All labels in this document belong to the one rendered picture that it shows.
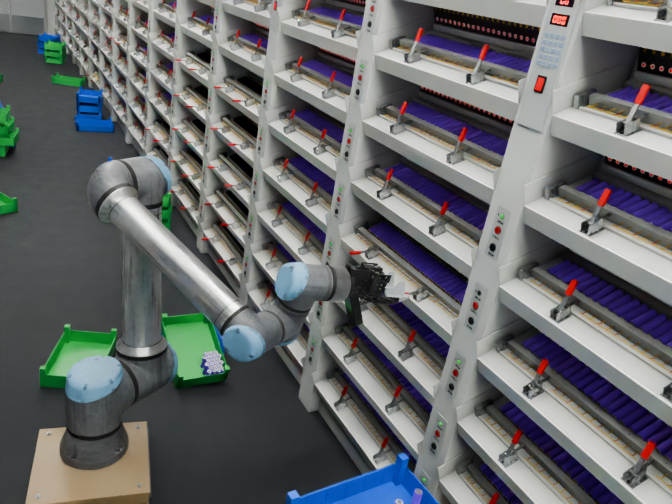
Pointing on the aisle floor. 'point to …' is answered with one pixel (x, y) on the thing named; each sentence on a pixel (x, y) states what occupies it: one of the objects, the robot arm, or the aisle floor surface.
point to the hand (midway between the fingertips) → (401, 294)
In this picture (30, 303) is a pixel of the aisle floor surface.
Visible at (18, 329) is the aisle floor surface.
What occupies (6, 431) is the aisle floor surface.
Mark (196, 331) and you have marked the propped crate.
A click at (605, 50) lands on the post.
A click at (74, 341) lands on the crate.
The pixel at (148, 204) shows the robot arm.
